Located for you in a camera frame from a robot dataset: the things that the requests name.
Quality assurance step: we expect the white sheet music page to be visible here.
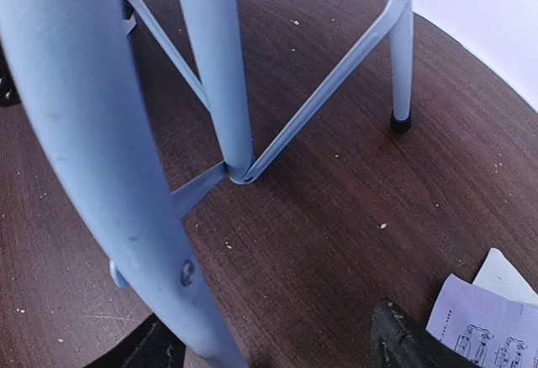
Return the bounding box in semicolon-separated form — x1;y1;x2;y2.
472;248;538;306

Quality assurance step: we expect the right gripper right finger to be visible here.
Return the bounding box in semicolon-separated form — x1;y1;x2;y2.
371;298;475;368

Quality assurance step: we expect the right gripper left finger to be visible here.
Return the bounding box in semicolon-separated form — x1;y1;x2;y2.
87;313;186;368

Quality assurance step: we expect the purple sheet music page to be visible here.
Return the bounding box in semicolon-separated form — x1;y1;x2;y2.
426;275;537;367

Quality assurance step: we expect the light blue music stand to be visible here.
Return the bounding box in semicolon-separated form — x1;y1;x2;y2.
0;0;421;368

